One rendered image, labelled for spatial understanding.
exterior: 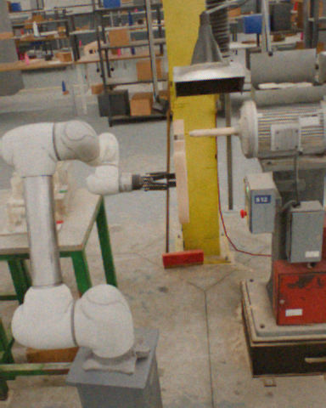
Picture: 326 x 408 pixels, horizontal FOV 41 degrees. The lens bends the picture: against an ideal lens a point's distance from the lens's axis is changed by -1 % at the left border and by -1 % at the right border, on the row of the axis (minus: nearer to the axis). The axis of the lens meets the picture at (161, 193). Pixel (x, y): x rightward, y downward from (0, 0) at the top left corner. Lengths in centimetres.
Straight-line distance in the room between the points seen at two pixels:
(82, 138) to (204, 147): 160
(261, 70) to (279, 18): 480
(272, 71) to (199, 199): 131
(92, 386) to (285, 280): 102
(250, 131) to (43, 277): 101
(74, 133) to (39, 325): 63
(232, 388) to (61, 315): 120
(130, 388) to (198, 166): 179
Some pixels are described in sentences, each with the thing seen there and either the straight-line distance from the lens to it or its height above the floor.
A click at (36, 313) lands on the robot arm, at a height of 94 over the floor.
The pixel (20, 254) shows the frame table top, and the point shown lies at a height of 89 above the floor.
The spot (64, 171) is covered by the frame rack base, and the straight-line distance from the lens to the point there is 220.
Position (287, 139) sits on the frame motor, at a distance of 192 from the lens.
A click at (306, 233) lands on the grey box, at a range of 205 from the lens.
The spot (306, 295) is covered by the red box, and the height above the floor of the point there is 49.
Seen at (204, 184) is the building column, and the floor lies 61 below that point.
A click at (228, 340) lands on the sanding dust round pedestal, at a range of 268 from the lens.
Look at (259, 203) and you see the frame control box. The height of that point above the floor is 106.
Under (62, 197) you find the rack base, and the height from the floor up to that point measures 102.
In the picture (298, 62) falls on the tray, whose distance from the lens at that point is 207.
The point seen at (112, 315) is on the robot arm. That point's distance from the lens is 147.
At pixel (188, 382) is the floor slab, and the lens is 248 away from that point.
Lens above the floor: 185
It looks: 25 degrees down
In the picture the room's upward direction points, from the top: 6 degrees counter-clockwise
